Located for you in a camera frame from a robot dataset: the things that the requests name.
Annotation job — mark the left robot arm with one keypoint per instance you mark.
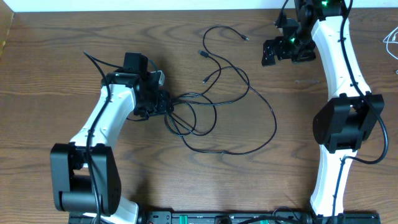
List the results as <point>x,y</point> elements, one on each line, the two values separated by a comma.
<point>85,178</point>

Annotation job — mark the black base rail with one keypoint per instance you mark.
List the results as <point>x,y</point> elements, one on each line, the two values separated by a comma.
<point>163,217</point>

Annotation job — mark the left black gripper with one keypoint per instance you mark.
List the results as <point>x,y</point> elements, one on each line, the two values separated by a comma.
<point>164,104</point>

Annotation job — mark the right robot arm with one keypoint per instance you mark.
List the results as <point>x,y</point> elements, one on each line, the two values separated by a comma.
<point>321,29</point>

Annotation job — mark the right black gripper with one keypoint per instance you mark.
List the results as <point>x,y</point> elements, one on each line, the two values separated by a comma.
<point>278,43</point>

